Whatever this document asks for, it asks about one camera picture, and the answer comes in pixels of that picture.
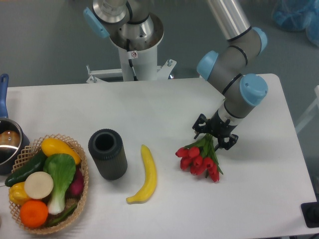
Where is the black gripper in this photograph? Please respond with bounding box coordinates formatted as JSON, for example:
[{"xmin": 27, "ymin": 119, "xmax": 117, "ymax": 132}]
[{"xmin": 192, "ymin": 112, "xmax": 238, "ymax": 151}]

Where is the red tulip bouquet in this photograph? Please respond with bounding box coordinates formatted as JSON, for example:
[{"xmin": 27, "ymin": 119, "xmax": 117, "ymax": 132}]
[{"xmin": 175, "ymin": 134, "xmax": 223, "ymax": 183}]

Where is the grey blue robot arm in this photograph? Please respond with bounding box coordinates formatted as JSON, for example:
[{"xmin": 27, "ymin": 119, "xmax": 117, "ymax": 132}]
[{"xmin": 83, "ymin": 0, "xmax": 268, "ymax": 150}]

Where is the yellow banana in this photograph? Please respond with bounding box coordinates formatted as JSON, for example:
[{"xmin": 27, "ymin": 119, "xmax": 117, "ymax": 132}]
[{"xmin": 126, "ymin": 144, "xmax": 158, "ymax": 204}]

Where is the dark grey ribbed vase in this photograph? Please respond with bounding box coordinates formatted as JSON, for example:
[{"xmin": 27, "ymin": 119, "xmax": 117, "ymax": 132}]
[{"xmin": 88, "ymin": 129, "xmax": 128, "ymax": 181}]

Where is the black device at table edge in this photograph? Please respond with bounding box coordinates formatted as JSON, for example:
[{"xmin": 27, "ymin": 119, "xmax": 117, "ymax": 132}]
[{"xmin": 301, "ymin": 202, "xmax": 319, "ymax": 228}]

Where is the blue plastic bag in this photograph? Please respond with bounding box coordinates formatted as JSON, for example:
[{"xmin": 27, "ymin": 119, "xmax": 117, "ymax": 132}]
[{"xmin": 271, "ymin": 0, "xmax": 319, "ymax": 46}]

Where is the purple red onion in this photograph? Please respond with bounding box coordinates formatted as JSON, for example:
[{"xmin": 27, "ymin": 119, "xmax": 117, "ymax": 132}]
[{"xmin": 69, "ymin": 168, "xmax": 84, "ymax": 196}]

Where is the green bok choy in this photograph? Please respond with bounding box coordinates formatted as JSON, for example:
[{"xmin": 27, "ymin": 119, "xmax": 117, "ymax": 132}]
[{"xmin": 43, "ymin": 153, "xmax": 76, "ymax": 215}]

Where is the yellow squash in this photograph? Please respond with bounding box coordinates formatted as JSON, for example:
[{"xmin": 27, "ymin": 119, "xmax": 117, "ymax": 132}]
[{"xmin": 41, "ymin": 138, "xmax": 81, "ymax": 165}]

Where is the green chili pepper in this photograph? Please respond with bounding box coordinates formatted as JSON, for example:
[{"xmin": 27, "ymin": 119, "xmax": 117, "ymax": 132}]
[{"xmin": 46, "ymin": 204, "xmax": 77, "ymax": 227}]

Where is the green cucumber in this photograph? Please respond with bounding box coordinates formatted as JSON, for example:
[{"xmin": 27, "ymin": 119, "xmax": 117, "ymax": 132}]
[{"xmin": 4, "ymin": 150, "xmax": 47, "ymax": 187}]

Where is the white round radish slice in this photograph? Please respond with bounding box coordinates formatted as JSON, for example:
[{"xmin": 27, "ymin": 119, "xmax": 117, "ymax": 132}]
[{"xmin": 24, "ymin": 171, "xmax": 53, "ymax": 199}]

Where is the woven wicker basket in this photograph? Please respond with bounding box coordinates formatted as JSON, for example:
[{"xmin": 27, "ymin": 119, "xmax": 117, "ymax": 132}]
[{"xmin": 9, "ymin": 134, "xmax": 89, "ymax": 235}]

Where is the orange fruit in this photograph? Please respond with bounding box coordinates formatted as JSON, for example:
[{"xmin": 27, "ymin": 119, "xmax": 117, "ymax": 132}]
[{"xmin": 19, "ymin": 200, "xmax": 48, "ymax": 228}]

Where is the yellow bell pepper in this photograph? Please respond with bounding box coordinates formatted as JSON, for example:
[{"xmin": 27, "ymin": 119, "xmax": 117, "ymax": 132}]
[{"xmin": 9, "ymin": 182, "xmax": 31, "ymax": 206}]

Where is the black cable on pedestal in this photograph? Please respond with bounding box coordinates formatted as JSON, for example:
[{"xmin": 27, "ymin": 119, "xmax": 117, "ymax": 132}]
[{"xmin": 125, "ymin": 38, "xmax": 138, "ymax": 82}]

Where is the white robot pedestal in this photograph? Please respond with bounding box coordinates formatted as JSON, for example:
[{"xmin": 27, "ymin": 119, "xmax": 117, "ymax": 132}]
[{"xmin": 84, "ymin": 9, "xmax": 176, "ymax": 83}]

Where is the white frame at right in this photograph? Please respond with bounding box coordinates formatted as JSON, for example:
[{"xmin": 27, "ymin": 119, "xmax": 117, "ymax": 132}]
[{"xmin": 295, "ymin": 85, "xmax": 319, "ymax": 134}]

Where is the blue handled saucepan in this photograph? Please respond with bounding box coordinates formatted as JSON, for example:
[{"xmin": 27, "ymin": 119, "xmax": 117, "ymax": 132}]
[{"xmin": 0, "ymin": 74, "xmax": 29, "ymax": 175}]

